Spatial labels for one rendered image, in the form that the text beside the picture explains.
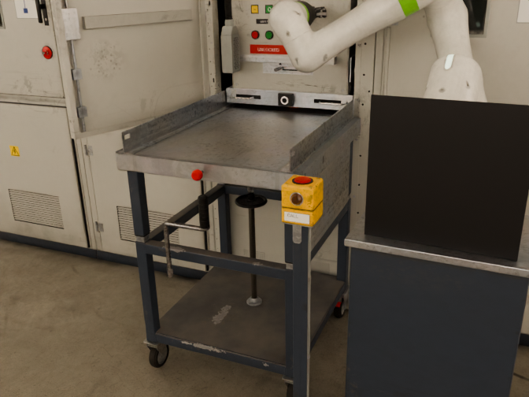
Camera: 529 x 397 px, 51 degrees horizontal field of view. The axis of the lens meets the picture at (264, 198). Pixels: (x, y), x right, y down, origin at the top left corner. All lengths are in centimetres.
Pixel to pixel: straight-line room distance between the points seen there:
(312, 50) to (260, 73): 58
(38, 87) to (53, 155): 33
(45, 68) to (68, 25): 86
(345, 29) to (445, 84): 43
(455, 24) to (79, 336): 182
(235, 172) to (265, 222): 85
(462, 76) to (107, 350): 164
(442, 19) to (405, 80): 32
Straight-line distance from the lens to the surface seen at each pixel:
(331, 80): 221
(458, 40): 181
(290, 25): 178
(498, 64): 205
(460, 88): 147
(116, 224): 286
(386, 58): 209
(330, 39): 177
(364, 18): 177
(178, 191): 257
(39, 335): 255
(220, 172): 164
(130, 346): 235
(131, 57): 217
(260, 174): 159
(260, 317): 213
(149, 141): 191
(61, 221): 311
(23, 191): 320
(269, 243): 248
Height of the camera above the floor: 135
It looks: 22 degrees down
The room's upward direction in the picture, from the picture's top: 1 degrees counter-clockwise
